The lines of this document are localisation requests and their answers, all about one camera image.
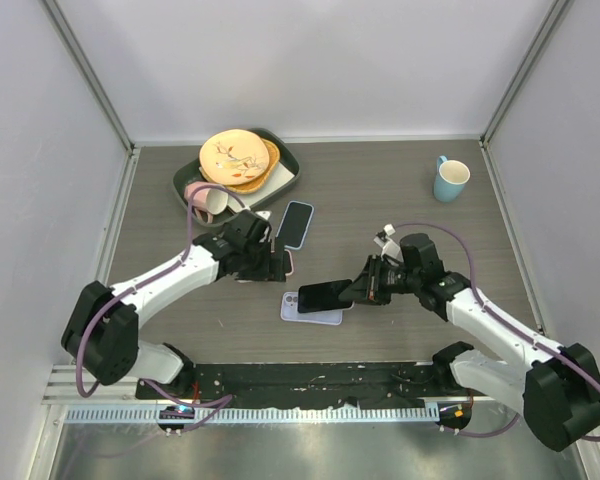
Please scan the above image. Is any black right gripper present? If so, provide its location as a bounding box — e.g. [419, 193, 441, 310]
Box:
[340, 254, 421, 305]

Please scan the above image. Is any light blue phone case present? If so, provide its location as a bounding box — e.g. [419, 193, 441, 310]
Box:
[275, 200, 315, 251]

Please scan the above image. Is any dark blue phone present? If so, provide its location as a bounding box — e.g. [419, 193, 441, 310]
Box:
[276, 201, 313, 248]

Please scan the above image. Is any lavender phone case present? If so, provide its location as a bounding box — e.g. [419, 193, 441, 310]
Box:
[280, 292, 343, 326]

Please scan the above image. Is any white-edged phone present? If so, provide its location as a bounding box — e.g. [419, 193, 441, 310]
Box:
[297, 279, 353, 314]

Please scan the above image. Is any pink phone case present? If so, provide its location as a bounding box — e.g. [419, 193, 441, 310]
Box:
[236, 249, 294, 283]

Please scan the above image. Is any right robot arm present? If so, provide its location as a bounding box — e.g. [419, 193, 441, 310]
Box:
[339, 233, 600, 451]

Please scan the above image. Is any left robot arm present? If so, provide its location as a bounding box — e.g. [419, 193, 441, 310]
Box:
[61, 210, 286, 399]

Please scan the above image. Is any woven orange plate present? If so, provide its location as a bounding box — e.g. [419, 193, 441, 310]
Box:
[199, 137, 281, 193]

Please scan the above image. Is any white paper sheet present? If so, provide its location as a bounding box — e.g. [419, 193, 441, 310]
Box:
[235, 163, 295, 210]

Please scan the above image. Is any pink mug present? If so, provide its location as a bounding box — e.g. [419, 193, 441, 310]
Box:
[184, 181, 229, 224]

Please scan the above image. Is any floral cream plate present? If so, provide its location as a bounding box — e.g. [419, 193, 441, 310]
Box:
[199, 129, 270, 186]

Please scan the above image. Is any dark green tray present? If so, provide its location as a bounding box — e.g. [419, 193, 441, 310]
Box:
[172, 128, 301, 228]

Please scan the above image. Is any blue mug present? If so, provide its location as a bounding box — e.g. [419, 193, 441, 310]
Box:
[433, 155, 471, 203]

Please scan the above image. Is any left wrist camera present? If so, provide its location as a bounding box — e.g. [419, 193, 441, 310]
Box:
[256, 211, 271, 222]

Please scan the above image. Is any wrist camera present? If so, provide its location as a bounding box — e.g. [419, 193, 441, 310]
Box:
[374, 224, 401, 260]
[256, 211, 271, 222]

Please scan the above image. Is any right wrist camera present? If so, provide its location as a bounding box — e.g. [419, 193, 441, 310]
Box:
[374, 224, 401, 260]

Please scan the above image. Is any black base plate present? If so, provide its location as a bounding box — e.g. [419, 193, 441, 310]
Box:
[133, 362, 493, 409]

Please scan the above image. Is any white cable duct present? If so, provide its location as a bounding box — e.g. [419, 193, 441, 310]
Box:
[65, 403, 439, 425]

